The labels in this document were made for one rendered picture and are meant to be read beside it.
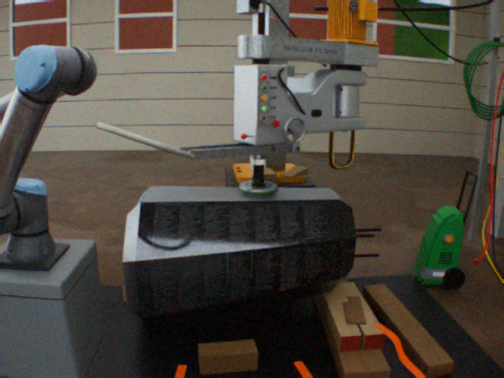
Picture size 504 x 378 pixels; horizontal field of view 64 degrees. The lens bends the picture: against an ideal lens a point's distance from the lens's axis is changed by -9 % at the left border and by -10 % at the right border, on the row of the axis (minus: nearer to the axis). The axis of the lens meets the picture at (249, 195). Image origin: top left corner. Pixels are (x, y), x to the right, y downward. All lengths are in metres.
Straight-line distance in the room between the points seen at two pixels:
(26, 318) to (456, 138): 8.89
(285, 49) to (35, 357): 1.84
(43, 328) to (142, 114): 7.30
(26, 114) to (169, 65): 7.39
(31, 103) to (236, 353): 1.62
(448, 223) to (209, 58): 6.13
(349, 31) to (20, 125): 2.04
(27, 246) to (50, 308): 0.24
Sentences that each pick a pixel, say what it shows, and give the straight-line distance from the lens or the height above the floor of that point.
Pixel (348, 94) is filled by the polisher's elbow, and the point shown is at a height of 1.38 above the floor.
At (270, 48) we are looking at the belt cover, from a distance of 2.30.
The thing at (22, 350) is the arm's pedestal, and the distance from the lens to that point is 1.73.
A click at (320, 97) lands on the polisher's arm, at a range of 2.55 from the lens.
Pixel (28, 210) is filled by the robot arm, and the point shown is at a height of 1.06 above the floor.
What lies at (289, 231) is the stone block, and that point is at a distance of 2.32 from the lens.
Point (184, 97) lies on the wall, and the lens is 8.50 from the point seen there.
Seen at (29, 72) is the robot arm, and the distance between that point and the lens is 1.14.
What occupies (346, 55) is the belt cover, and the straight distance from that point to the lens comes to 2.66.
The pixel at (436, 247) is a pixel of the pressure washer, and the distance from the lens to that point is 3.36.
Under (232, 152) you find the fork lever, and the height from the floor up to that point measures 1.09.
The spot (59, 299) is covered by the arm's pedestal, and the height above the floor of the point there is 0.79.
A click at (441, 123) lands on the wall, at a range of 9.39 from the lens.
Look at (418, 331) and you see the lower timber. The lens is 2.70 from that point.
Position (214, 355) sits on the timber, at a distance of 2.30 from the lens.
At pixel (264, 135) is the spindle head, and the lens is 2.30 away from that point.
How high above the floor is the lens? 1.50
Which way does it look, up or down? 16 degrees down
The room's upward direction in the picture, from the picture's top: 1 degrees clockwise
